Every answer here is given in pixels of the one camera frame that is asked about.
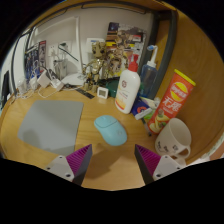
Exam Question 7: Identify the light blue computer mouse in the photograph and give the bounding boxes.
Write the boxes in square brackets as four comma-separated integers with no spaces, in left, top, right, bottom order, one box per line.
[93,114,128,147]

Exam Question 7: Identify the tan tree figure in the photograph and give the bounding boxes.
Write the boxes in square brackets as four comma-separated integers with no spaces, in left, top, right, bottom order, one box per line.
[106,44,129,79]
[82,41,108,93]

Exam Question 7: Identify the white power strip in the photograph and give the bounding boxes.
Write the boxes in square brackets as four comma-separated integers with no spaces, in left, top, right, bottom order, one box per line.
[49,78,65,91]

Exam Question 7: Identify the printed figure box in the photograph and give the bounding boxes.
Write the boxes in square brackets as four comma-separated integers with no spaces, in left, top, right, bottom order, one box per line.
[105,21,147,68]

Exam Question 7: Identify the clear plastic cup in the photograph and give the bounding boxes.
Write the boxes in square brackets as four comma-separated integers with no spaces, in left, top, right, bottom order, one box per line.
[16,78,28,95]

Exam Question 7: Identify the black ruler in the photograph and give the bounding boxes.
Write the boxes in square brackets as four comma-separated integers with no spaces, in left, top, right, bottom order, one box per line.
[75,87,96,100]

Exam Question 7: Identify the white wall outlet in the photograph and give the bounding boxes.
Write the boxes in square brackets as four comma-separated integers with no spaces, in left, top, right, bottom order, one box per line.
[47,44,58,58]
[58,40,73,54]

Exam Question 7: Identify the white wall box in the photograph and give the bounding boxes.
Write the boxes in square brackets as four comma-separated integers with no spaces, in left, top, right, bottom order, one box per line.
[86,37,106,54]

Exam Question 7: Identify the grey mouse pad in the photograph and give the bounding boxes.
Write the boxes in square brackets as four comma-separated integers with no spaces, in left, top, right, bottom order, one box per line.
[17,99,85,157]

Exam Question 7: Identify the blue spray bottle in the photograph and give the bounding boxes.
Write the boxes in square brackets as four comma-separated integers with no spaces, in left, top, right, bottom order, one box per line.
[138,44,159,99]

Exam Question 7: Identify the small white cube clock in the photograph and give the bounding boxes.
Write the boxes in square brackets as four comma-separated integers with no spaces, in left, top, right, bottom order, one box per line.
[96,86,110,100]

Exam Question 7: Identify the white lotion bottle red pump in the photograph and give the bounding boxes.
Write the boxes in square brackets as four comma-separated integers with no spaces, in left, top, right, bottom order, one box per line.
[114,54,142,115]

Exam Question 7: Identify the small blue box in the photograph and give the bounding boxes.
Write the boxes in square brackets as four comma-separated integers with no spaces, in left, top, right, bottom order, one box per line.
[130,98,154,121]

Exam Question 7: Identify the red potato chip can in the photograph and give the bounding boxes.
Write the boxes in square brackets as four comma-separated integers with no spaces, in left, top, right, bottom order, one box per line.
[146,68,196,135]

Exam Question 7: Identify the blue model kit box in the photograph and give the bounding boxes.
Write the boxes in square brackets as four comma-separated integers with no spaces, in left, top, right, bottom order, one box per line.
[24,40,48,81]

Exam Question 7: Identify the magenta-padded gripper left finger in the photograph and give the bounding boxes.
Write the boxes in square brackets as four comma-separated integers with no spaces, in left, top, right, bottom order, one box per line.
[45,143,93,186]

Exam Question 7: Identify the white desk lamp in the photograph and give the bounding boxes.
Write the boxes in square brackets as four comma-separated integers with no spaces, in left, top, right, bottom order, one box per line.
[33,15,88,87]

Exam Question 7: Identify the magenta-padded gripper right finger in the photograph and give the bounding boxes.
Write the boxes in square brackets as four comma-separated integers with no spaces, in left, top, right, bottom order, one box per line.
[134,143,183,185]

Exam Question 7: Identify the white charger block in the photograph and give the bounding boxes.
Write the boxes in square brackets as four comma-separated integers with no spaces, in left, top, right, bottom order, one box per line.
[37,68,52,88]

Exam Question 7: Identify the metal cup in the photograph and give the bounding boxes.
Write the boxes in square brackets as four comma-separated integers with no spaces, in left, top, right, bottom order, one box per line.
[54,59,68,79]

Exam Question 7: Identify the white ceramic mug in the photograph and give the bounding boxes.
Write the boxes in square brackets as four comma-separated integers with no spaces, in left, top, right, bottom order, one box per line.
[154,117,192,160]

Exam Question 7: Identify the black flat device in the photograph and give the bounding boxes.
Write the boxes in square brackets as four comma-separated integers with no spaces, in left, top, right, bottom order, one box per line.
[0,70,11,109]

